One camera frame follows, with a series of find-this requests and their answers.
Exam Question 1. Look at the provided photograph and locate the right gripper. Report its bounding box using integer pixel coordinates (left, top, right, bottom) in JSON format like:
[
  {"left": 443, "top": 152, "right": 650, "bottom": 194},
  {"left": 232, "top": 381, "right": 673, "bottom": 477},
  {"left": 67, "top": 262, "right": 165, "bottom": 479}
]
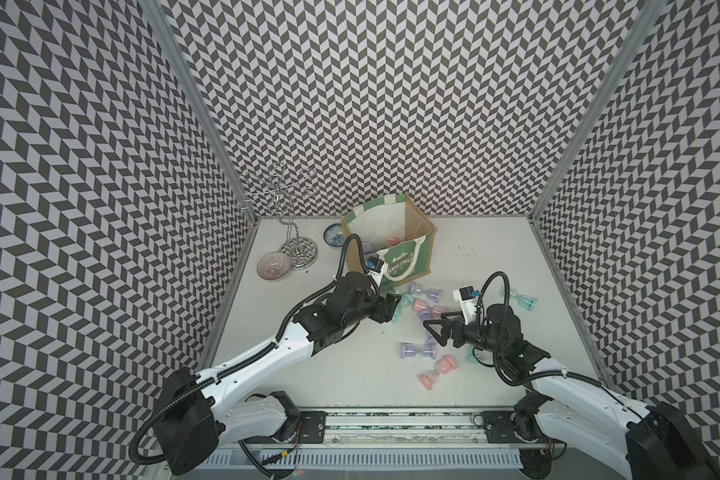
[{"left": 423, "top": 310, "right": 504, "bottom": 356}]

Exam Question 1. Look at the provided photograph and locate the green hourglass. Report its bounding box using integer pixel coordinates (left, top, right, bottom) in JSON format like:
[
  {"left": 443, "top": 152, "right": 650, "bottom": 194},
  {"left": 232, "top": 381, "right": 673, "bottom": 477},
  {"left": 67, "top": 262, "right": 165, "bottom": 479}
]
[
  {"left": 510, "top": 291, "right": 538, "bottom": 311},
  {"left": 391, "top": 293, "right": 416, "bottom": 323},
  {"left": 466, "top": 348, "right": 480, "bottom": 364}
]

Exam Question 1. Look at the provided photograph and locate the green canvas Christmas bag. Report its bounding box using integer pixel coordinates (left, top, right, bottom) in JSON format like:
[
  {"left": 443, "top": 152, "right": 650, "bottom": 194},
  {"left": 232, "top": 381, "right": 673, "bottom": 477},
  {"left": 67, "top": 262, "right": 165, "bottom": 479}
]
[{"left": 341, "top": 194, "right": 437, "bottom": 287}]

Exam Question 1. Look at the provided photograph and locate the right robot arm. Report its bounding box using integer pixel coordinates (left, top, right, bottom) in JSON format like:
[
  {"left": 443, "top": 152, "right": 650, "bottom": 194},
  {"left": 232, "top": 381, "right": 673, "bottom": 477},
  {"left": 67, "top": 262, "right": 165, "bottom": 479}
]
[{"left": 423, "top": 271, "right": 720, "bottom": 479}]

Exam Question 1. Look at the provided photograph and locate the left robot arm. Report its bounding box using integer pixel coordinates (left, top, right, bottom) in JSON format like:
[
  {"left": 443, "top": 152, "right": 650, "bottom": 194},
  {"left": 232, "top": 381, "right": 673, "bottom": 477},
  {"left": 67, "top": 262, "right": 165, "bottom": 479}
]
[{"left": 127, "top": 234, "right": 401, "bottom": 479}]

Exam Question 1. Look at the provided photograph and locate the purple hourglass centre small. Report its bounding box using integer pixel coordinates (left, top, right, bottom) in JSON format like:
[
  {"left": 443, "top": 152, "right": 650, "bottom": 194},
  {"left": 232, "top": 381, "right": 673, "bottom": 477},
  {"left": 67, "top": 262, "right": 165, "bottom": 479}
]
[{"left": 417, "top": 309, "right": 436, "bottom": 324}]

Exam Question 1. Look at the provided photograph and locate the pink hourglass front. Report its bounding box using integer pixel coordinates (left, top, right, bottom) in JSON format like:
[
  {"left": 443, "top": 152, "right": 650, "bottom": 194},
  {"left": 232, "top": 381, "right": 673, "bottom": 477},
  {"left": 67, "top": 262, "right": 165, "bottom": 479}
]
[{"left": 418, "top": 355, "right": 458, "bottom": 391}]

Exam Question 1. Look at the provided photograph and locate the purple hourglass by bag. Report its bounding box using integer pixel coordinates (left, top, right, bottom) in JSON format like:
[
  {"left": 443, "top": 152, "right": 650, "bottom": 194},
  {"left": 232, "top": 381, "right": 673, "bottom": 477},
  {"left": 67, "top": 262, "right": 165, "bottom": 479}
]
[{"left": 408, "top": 282, "right": 442, "bottom": 303}]

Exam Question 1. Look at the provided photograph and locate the blue white ceramic bowl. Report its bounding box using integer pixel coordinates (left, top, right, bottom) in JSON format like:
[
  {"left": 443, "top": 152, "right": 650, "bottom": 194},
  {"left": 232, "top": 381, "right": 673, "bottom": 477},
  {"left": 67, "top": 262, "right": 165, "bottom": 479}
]
[{"left": 323, "top": 223, "right": 344, "bottom": 250}]

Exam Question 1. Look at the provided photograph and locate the pink glass bowl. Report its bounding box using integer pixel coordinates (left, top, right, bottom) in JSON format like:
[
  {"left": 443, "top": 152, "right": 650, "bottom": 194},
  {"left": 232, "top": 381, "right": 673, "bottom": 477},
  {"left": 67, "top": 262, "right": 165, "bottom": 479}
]
[{"left": 256, "top": 252, "right": 292, "bottom": 281}]

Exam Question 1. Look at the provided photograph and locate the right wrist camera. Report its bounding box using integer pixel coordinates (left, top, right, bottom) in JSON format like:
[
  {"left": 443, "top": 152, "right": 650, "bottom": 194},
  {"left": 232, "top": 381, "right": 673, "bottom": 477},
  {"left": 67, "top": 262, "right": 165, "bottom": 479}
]
[{"left": 453, "top": 286, "right": 480, "bottom": 324}]

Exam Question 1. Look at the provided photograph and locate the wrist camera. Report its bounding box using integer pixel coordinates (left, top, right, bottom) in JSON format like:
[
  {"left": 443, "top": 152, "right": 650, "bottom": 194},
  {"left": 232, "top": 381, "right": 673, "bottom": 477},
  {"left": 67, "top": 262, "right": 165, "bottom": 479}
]
[
  {"left": 365, "top": 255, "right": 385, "bottom": 275},
  {"left": 453, "top": 286, "right": 480, "bottom": 324}
]

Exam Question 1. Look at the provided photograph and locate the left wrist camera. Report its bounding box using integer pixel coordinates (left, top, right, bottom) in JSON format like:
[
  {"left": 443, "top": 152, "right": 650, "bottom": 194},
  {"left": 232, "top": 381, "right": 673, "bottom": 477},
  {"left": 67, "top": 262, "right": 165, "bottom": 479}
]
[{"left": 365, "top": 255, "right": 385, "bottom": 275}]

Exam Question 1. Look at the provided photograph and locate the silver wire stand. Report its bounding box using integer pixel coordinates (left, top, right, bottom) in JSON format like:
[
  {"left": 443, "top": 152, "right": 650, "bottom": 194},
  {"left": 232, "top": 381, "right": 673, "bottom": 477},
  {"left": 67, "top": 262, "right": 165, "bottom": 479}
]
[{"left": 241, "top": 162, "right": 318, "bottom": 271}]

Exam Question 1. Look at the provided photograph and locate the metal base rail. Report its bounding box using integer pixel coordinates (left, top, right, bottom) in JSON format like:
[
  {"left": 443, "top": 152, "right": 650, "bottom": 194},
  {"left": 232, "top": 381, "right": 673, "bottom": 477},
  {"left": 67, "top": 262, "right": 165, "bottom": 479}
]
[{"left": 155, "top": 407, "right": 661, "bottom": 450}]

